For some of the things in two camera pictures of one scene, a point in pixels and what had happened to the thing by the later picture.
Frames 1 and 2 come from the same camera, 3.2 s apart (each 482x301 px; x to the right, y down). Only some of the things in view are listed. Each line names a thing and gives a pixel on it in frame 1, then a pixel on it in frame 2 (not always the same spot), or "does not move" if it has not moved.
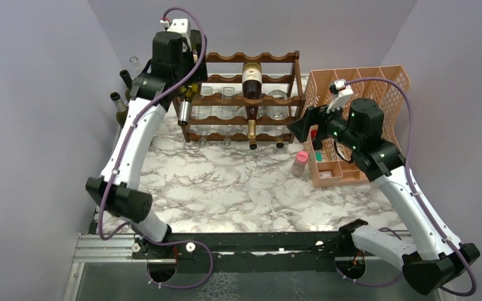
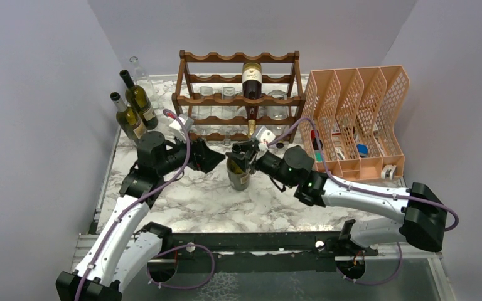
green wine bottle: x=187 y=93 → x=238 y=179
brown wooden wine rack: x=250 y=98 does not move
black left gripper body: x=199 y=74 → x=193 y=158
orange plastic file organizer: x=334 y=164 does not move
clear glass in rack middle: x=228 y=112 does not move
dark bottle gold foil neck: x=251 y=85 does not move
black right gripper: x=314 y=115 → x=246 y=148
